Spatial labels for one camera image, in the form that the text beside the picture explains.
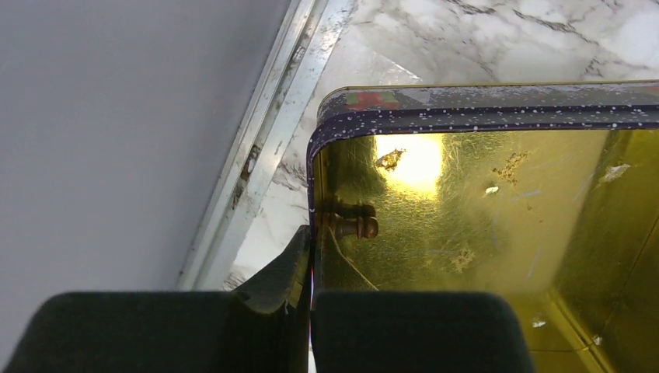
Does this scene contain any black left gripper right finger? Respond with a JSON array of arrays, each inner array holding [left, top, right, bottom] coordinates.
[[311, 228, 535, 372]]

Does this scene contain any dark pawn fourteenth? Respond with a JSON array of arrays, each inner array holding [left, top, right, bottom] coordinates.
[[320, 213, 379, 239]]

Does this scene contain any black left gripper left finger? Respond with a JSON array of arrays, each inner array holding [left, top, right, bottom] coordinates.
[[5, 225, 312, 372]]

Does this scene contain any left gold tin box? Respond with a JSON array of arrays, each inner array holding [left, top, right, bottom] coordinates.
[[307, 81, 658, 372]]

